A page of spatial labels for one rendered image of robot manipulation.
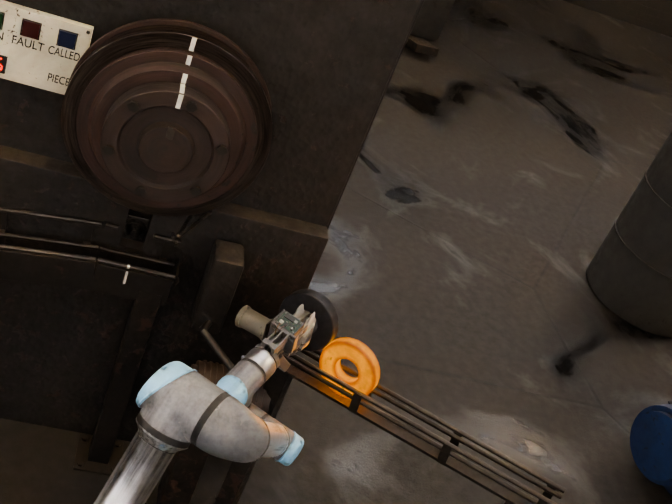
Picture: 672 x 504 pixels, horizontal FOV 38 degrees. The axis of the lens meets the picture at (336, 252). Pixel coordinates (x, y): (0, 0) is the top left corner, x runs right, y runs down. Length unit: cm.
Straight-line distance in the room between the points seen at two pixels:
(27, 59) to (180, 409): 93
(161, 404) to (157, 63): 73
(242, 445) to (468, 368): 208
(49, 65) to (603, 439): 252
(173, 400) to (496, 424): 200
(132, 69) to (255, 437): 83
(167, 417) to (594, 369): 267
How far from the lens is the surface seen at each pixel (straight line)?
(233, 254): 247
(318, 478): 314
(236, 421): 185
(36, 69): 237
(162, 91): 211
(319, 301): 235
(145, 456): 192
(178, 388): 187
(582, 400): 405
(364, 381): 238
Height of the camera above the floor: 221
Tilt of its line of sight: 32 degrees down
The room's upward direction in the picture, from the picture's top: 23 degrees clockwise
